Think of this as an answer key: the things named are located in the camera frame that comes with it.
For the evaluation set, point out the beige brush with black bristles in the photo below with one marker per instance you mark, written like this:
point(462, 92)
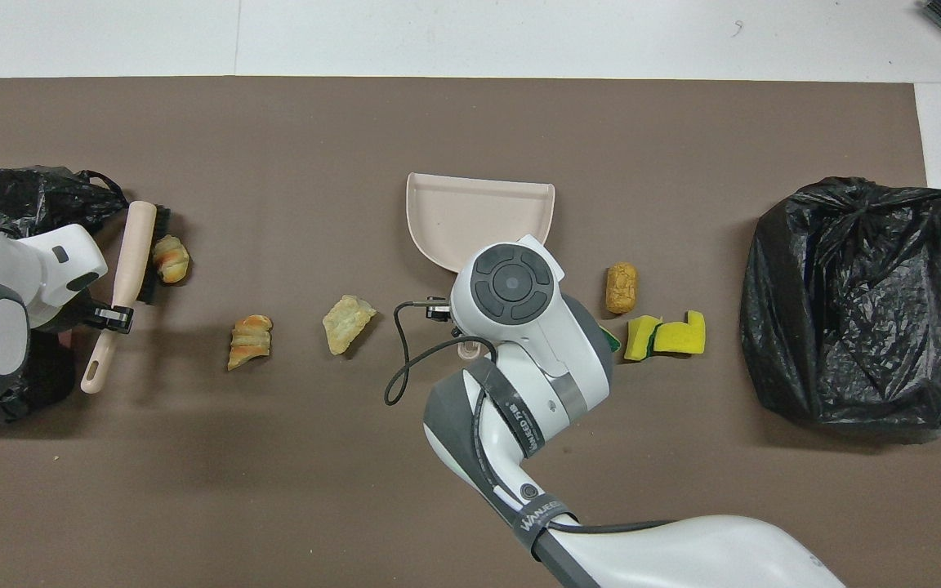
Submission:
point(137, 237)

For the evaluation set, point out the large yellow sponge piece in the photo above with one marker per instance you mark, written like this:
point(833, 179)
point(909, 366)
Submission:
point(683, 336)

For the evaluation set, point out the small yellow sponge piece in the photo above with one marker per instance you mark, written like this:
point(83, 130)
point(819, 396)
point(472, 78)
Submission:
point(640, 339)

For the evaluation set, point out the black trash bag bin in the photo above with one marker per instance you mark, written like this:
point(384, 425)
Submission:
point(830, 286)

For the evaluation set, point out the beige plastic dustpan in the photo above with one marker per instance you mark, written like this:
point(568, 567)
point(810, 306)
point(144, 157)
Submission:
point(479, 212)

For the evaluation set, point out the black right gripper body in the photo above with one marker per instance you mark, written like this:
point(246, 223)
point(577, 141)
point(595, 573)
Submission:
point(440, 310)

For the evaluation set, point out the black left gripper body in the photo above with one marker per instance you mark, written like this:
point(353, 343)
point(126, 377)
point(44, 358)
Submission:
point(78, 314)

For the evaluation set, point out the black bag lining pink bin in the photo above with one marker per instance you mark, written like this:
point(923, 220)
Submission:
point(13, 200)

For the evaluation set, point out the brown paper table mat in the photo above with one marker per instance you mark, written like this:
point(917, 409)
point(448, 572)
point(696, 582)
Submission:
point(438, 122)

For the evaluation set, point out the brown bread roll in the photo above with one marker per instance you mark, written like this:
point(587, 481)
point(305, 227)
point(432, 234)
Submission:
point(621, 287)

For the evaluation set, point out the pale bread chunk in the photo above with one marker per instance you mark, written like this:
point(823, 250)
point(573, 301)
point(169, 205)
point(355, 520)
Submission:
point(346, 325)

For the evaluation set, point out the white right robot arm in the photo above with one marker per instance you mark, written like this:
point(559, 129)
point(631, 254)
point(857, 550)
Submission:
point(519, 286)

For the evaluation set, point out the green and yellow sponge piece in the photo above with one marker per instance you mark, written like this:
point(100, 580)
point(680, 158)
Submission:
point(613, 341)

